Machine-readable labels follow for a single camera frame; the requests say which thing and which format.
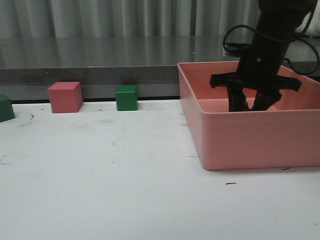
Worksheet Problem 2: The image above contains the white rice cooker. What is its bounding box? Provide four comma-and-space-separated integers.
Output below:
295, 11, 320, 37

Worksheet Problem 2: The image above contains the grey stone counter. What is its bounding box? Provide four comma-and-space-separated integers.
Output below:
0, 34, 320, 101

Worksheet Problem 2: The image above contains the green block at left edge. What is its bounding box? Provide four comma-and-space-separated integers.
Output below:
0, 94, 16, 122

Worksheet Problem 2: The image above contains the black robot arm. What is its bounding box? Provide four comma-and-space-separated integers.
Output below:
210, 0, 317, 112

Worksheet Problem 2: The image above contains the green cube block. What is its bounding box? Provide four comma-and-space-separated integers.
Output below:
115, 85, 138, 111

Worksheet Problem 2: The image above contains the pink plastic bin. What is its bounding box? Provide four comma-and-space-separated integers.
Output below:
178, 61, 320, 170

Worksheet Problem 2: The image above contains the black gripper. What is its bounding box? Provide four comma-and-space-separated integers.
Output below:
210, 37, 302, 112

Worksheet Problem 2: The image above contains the pink cube block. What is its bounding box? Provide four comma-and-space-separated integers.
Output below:
47, 81, 83, 114

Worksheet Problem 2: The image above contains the grey curtain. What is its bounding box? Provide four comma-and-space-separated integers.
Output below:
0, 0, 260, 39

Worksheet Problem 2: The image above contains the black cable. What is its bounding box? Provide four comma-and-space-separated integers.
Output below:
222, 2, 320, 75

